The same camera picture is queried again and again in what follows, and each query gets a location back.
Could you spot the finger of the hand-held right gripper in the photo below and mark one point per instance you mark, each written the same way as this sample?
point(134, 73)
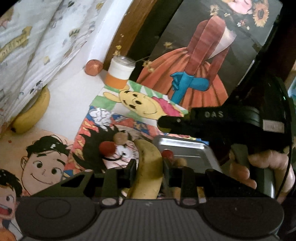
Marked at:
point(185, 122)

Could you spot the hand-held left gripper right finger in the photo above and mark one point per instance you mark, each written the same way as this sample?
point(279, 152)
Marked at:
point(166, 173)

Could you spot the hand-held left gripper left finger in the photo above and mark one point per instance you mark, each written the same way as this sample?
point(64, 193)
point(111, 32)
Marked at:
point(130, 173)

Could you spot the small brown round fruit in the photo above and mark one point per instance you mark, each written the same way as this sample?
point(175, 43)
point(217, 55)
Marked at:
point(120, 138)
point(180, 161)

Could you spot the red cherry tomato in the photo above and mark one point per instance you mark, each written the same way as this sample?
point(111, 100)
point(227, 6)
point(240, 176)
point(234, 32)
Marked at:
point(167, 154)
point(106, 148)

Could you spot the metal tray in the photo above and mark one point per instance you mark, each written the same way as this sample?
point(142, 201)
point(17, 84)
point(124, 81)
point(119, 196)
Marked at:
point(189, 150)

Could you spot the person's right hand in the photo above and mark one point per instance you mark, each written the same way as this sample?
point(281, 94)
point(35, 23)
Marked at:
point(266, 160)

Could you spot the yellow bear drawing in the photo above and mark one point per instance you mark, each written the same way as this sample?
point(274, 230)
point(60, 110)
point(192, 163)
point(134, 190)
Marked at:
point(138, 102)

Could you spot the spiky hair character drawing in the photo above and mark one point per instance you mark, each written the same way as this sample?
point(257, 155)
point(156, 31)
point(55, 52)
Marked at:
point(92, 139)

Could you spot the dried yellow flower sprig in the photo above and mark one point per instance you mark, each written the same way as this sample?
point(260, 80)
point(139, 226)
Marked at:
point(148, 63)

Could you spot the white and orange jar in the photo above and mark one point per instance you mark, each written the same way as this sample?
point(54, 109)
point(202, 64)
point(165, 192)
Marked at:
point(118, 76)

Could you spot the cartoon boys drawing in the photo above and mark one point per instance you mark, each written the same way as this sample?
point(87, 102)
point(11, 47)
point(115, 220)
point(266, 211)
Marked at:
point(41, 166)

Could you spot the small red apple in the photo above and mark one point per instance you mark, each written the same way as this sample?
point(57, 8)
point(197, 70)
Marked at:
point(93, 67)

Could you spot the curved yellow banana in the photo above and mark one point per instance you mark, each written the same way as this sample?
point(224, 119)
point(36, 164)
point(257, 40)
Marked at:
point(34, 111)

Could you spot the printed white blanket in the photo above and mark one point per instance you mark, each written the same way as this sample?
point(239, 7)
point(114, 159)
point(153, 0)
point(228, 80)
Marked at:
point(34, 34)

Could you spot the wall poster orange dress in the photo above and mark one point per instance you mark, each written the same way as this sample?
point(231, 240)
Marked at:
point(196, 76)

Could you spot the wooden door frame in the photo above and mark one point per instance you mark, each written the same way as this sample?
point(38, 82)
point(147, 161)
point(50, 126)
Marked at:
point(131, 27)

